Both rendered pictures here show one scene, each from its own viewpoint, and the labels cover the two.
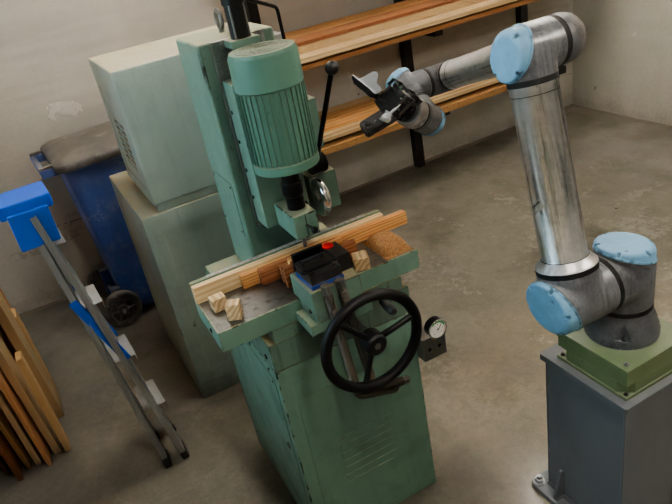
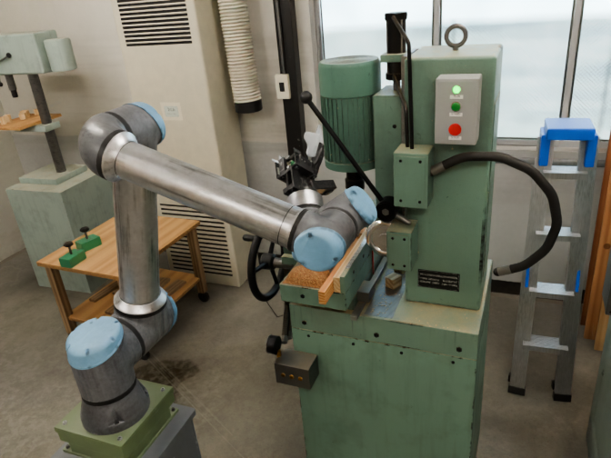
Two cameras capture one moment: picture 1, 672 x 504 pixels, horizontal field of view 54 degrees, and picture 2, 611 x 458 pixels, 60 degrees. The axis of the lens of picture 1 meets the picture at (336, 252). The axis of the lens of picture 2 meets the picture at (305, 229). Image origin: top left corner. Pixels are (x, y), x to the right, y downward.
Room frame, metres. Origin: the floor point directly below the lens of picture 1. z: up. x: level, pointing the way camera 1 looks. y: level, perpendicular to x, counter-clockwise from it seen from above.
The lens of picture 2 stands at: (2.67, -1.09, 1.72)
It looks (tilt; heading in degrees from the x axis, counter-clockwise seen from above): 25 degrees down; 137
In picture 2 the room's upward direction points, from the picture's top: 5 degrees counter-clockwise
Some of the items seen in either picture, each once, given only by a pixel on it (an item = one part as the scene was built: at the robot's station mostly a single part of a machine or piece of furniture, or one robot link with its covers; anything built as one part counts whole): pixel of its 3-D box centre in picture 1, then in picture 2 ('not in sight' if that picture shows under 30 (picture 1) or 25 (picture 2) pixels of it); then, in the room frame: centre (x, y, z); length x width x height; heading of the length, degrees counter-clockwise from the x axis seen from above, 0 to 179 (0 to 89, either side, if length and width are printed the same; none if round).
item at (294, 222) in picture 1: (297, 219); not in sight; (1.67, 0.09, 1.03); 0.14 x 0.07 x 0.09; 22
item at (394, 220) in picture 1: (327, 247); (351, 253); (1.68, 0.02, 0.92); 0.54 x 0.02 x 0.04; 112
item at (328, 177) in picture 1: (321, 187); (402, 244); (1.89, 0.01, 1.02); 0.09 x 0.07 x 0.12; 112
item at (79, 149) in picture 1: (126, 219); not in sight; (3.29, 1.07, 0.48); 0.64 x 0.54 x 0.97; 116
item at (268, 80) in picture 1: (274, 109); (351, 114); (1.66, 0.08, 1.35); 0.18 x 0.18 x 0.31
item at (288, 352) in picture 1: (301, 286); (395, 292); (1.77, 0.13, 0.76); 0.57 x 0.45 x 0.09; 22
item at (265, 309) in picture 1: (316, 289); (331, 249); (1.54, 0.07, 0.87); 0.61 x 0.30 x 0.06; 112
